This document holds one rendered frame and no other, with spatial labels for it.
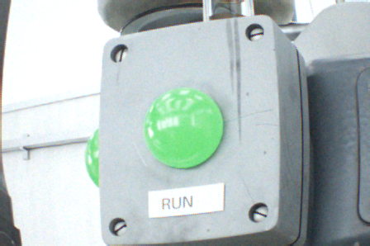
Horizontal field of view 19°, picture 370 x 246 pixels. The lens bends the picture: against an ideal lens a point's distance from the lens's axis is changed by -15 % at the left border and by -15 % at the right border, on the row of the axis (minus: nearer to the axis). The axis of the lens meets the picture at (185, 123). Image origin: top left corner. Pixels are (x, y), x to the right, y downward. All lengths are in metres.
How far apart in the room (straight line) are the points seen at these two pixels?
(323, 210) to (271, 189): 0.05
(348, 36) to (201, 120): 0.21
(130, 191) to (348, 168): 0.10
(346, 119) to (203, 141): 0.08
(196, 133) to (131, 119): 0.04
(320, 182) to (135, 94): 0.09
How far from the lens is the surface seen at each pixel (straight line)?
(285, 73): 0.48
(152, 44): 0.49
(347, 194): 0.50
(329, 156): 0.50
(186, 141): 0.46
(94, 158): 0.49
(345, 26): 0.65
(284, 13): 0.95
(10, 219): 0.79
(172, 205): 0.46
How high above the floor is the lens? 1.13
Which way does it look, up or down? 20 degrees up
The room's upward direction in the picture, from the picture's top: straight up
